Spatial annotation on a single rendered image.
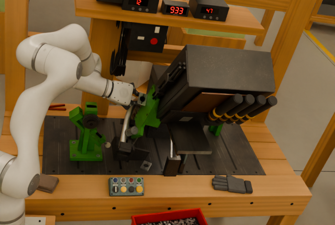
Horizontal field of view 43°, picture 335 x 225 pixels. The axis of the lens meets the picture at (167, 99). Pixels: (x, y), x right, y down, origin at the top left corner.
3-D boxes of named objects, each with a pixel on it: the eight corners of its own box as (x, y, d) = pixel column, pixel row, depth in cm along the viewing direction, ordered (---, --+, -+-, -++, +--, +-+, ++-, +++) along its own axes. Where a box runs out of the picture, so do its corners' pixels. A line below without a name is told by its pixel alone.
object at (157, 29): (162, 53, 202) (169, 25, 194) (127, 50, 197) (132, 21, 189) (157, 41, 212) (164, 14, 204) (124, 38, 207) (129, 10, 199)
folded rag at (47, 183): (29, 188, 176) (29, 183, 175) (37, 175, 183) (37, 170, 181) (52, 194, 176) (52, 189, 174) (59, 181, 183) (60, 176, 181)
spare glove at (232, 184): (248, 179, 209) (250, 176, 208) (252, 196, 200) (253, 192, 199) (209, 174, 206) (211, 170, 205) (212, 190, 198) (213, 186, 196)
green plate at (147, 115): (153, 137, 196) (173, 103, 187) (137, 133, 193) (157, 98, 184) (149, 121, 205) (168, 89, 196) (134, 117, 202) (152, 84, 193)
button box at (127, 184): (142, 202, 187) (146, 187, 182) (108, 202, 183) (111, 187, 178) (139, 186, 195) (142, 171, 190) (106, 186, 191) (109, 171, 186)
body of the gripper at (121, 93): (107, 99, 183) (130, 106, 189) (113, 77, 186) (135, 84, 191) (101, 101, 190) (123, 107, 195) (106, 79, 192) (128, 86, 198)
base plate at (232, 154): (264, 177, 216) (266, 174, 215) (41, 177, 185) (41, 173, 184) (238, 125, 249) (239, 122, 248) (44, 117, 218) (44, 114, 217)
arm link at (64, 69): (-7, 184, 141) (36, 202, 139) (-27, 186, 129) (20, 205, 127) (49, 47, 147) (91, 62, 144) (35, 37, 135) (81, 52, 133)
